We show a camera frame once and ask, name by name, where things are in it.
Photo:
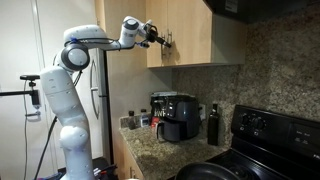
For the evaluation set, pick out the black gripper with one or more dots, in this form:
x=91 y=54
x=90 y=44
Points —
x=151 y=33

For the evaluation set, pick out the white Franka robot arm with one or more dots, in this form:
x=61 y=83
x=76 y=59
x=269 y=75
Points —
x=66 y=100

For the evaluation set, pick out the light wood base cabinet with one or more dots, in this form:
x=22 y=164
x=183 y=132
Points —
x=128 y=163

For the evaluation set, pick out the tall light wood side panel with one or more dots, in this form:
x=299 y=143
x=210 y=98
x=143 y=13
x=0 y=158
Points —
x=123 y=66

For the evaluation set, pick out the black printed bag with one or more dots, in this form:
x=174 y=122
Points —
x=158 y=105

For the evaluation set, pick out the black air fryer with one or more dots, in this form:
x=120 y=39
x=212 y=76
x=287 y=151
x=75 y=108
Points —
x=180 y=116

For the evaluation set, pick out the small clear bottle black cap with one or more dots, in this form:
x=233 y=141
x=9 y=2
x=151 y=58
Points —
x=144 y=119

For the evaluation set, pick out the small red container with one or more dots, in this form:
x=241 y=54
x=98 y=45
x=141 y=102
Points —
x=155 y=124

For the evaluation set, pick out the small dark bottle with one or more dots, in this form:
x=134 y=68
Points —
x=132 y=121

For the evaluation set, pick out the stainless steel fridge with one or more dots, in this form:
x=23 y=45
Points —
x=96 y=100

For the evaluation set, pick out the dark glass oil bottle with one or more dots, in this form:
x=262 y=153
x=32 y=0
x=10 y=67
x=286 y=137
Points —
x=213 y=126

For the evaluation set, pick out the black range hood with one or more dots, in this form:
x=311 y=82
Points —
x=266 y=10

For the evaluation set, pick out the large black frying pan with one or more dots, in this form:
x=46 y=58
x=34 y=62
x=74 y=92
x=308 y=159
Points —
x=205 y=171

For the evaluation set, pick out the black electric stove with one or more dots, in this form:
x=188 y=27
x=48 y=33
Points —
x=276 y=140

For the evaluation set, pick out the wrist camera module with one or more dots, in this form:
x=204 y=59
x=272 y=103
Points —
x=144 y=44

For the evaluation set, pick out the light wood wall cabinet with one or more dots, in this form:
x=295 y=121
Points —
x=230 y=40

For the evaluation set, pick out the black camera on mount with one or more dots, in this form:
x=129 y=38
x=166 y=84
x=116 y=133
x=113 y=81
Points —
x=33 y=96

